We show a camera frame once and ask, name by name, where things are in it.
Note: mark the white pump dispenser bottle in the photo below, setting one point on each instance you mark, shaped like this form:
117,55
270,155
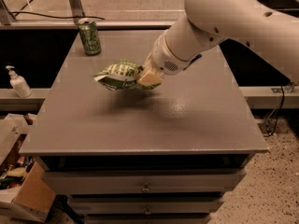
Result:
18,83

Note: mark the top drawer knob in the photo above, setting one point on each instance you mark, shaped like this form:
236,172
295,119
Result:
145,188

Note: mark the green jalapeno chip bag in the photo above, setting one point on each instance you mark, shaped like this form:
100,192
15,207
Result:
122,75

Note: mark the drawer knob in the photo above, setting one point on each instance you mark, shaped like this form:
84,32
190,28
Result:
145,188
147,211

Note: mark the cardboard box with items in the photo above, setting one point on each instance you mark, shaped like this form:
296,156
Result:
23,194

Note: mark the green soda can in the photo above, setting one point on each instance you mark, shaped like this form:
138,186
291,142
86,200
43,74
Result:
89,36

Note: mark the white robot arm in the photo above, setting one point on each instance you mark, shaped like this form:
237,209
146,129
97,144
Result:
272,35

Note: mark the grey drawer cabinet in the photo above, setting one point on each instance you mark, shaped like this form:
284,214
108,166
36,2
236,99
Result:
189,139

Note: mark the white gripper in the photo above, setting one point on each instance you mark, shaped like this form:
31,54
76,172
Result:
163,61

